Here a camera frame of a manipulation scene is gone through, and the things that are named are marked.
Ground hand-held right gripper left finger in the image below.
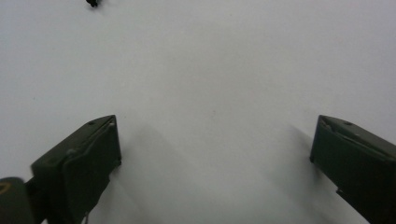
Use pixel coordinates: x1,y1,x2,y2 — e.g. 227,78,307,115
30,114,122,224

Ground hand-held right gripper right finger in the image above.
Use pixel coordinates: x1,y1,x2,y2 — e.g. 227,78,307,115
309,114,396,224

